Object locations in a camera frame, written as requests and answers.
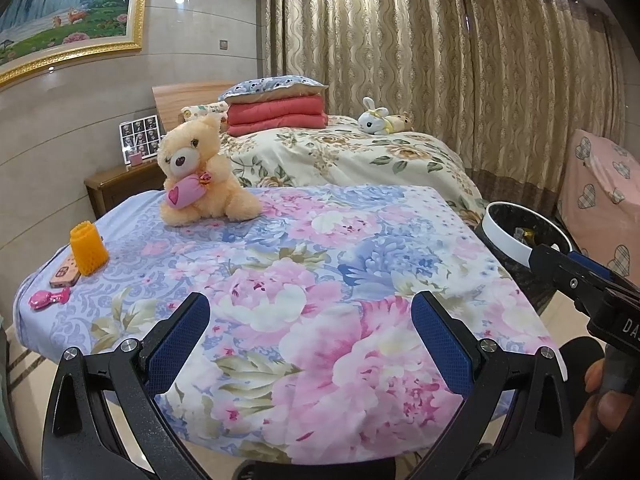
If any gold framed landscape painting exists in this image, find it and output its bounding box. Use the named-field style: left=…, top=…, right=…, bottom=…
left=0, top=0, right=153, bottom=86

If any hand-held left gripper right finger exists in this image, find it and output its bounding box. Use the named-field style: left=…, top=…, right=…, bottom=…
left=405, top=290, right=576, bottom=480

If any person's dark clothing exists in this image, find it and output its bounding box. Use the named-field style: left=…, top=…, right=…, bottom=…
left=555, top=337, right=606, bottom=436

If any pink hair clip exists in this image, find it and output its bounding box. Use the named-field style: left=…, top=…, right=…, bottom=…
left=28, top=287, right=71, bottom=311

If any blue patterned pillow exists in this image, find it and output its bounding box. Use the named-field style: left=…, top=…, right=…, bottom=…
left=217, top=75, right=329, bottom=103

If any phone with pink case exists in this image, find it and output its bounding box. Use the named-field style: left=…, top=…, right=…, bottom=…
left=49, top=252, right=81, bottom=289

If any person's right hand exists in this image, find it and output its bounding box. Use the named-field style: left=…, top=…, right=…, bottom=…
left=572, top=360, right=640, bottom=456

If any wooden nightstand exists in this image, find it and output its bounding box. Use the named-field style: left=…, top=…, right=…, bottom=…
left=84, top=160, right=166, bottom=221

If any orange textured cup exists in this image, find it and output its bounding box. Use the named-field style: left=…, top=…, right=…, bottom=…
left=69, top=221, right=110, bottom=277

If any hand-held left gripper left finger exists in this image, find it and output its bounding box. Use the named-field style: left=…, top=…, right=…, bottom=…
left=41, top=291, right=212, bottom=480

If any floral tablecloth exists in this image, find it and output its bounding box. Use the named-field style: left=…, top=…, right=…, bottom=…
left=12, top=183, right=563, bottom=466

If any bed with floral cover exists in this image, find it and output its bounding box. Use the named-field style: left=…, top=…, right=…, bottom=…
left=217, top=115, right=488, bottom=231

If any white rabbit plush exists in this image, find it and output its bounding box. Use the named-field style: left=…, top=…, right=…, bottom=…
left=357, top=97, right=396, bottom=136

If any pink heart print cloth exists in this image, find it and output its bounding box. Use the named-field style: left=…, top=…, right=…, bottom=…
left=556, top=129, right=640, bottom=281

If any black white photo collage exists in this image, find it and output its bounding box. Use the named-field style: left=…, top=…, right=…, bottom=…
left=119, top=115, right=162, bottom=165

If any beige patterned curtain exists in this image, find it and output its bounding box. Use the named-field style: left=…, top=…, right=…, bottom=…
left=262, top=0, right=626, bottom=221

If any wooden headboard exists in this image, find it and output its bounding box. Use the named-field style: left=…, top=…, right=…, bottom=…
left=151, top=81, right=236, bottom=136

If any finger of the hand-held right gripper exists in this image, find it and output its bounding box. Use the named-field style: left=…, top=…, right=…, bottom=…
left=527, top=244, right=608, bottom=316
left=567, top=251, right=640, bottom=293

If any white rimmed trash bin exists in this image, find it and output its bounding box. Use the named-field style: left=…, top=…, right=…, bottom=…
left=474, top=201, right=576, bottom=311

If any beige teddy bear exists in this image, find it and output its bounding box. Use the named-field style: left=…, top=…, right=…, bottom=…
left=157, top=114, right=262, bottom=226

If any folded red blanket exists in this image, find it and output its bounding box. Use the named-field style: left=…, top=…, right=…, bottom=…
left=226, top=95, right=329, bottom=138

